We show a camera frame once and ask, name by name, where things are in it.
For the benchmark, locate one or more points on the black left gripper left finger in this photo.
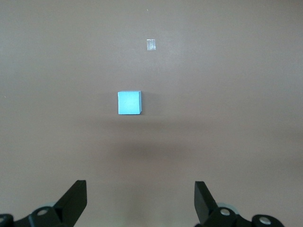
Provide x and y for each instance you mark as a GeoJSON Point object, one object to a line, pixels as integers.
{"type": "Point", "coordinates": [68, 203]}

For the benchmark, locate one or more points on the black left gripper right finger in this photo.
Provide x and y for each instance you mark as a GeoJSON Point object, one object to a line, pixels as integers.
{"type": "Point", "coordinates": [206, 205]}

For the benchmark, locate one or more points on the blue foam block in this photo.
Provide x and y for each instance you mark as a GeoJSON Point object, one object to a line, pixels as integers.
{"type": "Point", "coordinates": [129, 102]}

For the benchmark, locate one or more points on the clear tape piece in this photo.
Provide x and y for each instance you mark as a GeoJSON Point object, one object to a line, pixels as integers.
{"type": "Point", "coordinates": [151, 44]}

